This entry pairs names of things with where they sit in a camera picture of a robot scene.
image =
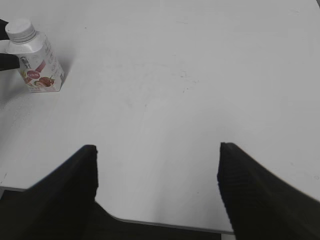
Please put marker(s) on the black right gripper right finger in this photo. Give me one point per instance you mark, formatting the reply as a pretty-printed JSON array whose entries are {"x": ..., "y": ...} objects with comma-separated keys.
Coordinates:
[{"x": 260, "y": 205}]

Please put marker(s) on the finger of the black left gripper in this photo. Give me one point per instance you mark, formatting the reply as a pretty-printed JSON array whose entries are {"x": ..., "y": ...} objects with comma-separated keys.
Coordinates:
[
  {"x": 9, "y": 62},
  {"x": 3, "y": 33}
]

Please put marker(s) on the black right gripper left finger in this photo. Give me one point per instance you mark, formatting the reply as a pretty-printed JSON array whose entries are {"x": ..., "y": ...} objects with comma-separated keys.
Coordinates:
[{"x": 57, "y": 207}]

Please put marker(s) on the white screw cap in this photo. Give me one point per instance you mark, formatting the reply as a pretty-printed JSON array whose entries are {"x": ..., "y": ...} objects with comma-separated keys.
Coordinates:
[{"x": 20, "y": 30}]

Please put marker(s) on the white yogurt drink bottle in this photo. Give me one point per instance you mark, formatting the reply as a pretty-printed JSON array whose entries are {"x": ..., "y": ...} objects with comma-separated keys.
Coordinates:
[{"x": 39, "y": 66}]

